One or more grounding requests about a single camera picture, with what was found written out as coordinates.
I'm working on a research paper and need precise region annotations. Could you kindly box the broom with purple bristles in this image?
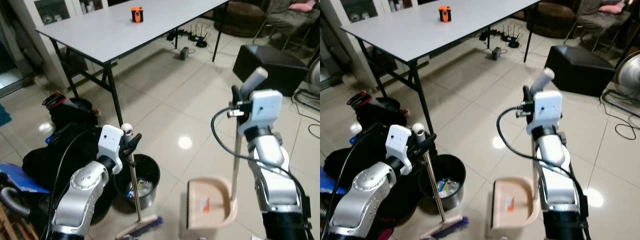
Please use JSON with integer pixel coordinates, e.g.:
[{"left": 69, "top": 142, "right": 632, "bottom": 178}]
[
  {"left": 411, "top": 123, "right": 471, "bottom": 240},
  {"left": 115, "top": 123, "right": 165, "bottom": 240}
]

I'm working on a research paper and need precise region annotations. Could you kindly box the beige long-handled dustpan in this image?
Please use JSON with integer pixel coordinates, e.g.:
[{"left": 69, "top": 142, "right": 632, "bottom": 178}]
[
  {"left": 492, "top": 67, "right": 556, "bottom": 231},
  {"left": 187, "top": 66, "right": 269, "bottom": 232}
]

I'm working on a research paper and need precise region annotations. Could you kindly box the silver floor fan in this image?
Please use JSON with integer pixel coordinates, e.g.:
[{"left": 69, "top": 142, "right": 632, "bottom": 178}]
[
  {"left": 305, "top": 56, "right": 321, "bottom": 97},
  {"left": 613, "top": 49, "right": 640, "bottom": 102}
]

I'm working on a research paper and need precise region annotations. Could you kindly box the black round trash bin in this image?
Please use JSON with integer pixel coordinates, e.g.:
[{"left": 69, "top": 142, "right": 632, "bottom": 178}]
[
  {"left": 113, "top": 153, "right": 162, "bottom": 211},
  {"left": 419, "top": 154, "right": 467, "bottom": 211}
]

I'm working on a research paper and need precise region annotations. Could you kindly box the crumpled plastic trash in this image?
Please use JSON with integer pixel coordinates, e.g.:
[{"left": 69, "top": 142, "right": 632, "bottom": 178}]
[
  {"left": 437, "top": 178, "right": 461, "bottom": 197},
  {"left": 127, "top": 177, "right": 154, "bottom": 199}
]

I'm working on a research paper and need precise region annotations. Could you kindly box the black leather ottoman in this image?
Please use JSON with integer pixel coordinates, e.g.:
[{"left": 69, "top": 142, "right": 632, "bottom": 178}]
[
  {"left": 233, "top": 44, "right": 310, "bottom": 98},
  {"left": 544, "top": 45, "right": 617, "bottom": 99}
]

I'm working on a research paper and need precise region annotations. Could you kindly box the black wifi router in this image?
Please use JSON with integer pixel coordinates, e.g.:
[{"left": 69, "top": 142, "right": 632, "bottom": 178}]
[
  {"left": 501, "top": 24, "right": 522, "bottom": 49},
  {"left": 189, "top": 22, "right": 210, "bottom": 49}
]

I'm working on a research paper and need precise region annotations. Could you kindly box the black bag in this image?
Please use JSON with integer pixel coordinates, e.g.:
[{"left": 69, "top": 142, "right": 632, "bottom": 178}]
[
  {"left": 323, "top": 91, "right": 402, "bottom": 192},
  {"left": 22, "top": 91, "right": 104, "bottom": 194}
]

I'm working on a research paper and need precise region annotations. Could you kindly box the dark brown armchair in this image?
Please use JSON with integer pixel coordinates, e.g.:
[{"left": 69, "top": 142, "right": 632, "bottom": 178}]
[
  {"left": 525, "top": 0, "right": 584, "bottom": 39},
  {"left": 214, "top": 0, "right": 272, "bottom": 39}
]

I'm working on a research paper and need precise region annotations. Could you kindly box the blue flat sheet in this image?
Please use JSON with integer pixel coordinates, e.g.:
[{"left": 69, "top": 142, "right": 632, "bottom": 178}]
[
  {"left": 320, "top": 167, "right": 347, "bottom": 196},
  {"left": 0, "top": 162, "right": 49, "bottom": 194}
]

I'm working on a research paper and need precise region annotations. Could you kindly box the seated person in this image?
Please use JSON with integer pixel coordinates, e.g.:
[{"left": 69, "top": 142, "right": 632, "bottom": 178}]
[
  {"left": 265, "top": 0, "right": 321, "bottom": 37},
  {"left": 575, "top": 0, "right": 633, "bottom": 37}
]

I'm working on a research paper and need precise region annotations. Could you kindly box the grey folding table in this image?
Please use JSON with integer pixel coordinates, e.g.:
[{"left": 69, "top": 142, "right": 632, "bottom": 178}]
[
  {"left": 340, "top": 0, "right": 542, "bottom": 136},
  {"left": 36, "top": 0, "right": 232, "bottom": 127}
]

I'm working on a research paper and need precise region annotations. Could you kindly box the white glass-door cabinet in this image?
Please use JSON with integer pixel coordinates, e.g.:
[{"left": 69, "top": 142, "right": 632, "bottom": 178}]
[
  {"left": 320, "top": 0, "right": 442, "bottom": 92},
  {"left": 9, "top": 0, "right": 133, "bottom": 92}
]

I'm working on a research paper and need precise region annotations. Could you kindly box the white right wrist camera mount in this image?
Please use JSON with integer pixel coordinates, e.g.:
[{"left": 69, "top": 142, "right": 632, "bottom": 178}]
[
  {"left": 526, "top": 90, "right": 563, "bottom": 135},
  {"left": 239, "top": 89, "right": 284, "bottom": 135}
]

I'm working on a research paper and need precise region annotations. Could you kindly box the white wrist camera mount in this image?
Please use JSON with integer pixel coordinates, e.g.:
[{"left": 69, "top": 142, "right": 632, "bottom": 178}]
[
  {"left": 97, "top": 125, "right": 125, "bottom": 174},
  {"left": 385, "top": 125, "right": 414, "bottom": 175},
  {"left": 239, "top": 89, "right": 284, "bottom": 135},
  {"left": 526, "top": 90, "right": 563, "bottom": 135}
]

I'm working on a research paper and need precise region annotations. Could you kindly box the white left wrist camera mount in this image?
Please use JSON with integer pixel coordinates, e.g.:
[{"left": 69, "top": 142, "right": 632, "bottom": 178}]
[
  {"left": 97, "top": 125, "right": 125, "bottom": 174},
  {"left": 385, "top": 125, "right": 414, "bottom": 175}
]

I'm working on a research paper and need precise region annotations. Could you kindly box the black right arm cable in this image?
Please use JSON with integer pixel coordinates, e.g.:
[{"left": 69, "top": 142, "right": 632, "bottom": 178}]
[
  {"left": 210, "top": 106, "right": 307, "bottom": 213},
  {"left": 496, "top": 106, "right": 592, "bottom": 237}
]

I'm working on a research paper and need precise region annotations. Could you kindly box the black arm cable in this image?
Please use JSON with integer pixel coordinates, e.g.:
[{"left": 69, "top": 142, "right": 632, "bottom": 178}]
[
  {"left": 496, "top": 106, "right": 592, "bottom": 237},
  {"left": 210, "top": 106, "right": 307, "bottom": 213},
  {"left": 42, "top": 125, "right": 102, "bottom": 240},
  {"left": 332, "top": 126, "right": 387, "bottom": 238}
]

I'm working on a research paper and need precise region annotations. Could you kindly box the black floor cable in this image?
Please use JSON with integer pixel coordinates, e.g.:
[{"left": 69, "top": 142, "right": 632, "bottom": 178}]
[
  {"left": 291, "top": 89, "right": 321, "bottom": 140},
  {"left": 600, "top": 90, "right": 640, "bottom": 141}
]

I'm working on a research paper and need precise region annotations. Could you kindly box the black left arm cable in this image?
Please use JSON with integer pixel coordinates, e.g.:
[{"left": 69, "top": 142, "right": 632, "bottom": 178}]
[
  {"left": 42, "top": 125, "right": 102, "bottom": 240},
  {"left": 332, "top": 126, "right": 387, "bottom": 238}
]

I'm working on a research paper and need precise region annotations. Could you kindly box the grey ribbed hose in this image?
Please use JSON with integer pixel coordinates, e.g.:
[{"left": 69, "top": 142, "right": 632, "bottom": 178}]
[{"left": 0, "top": 186, "right": 24, "bottom": 217}]

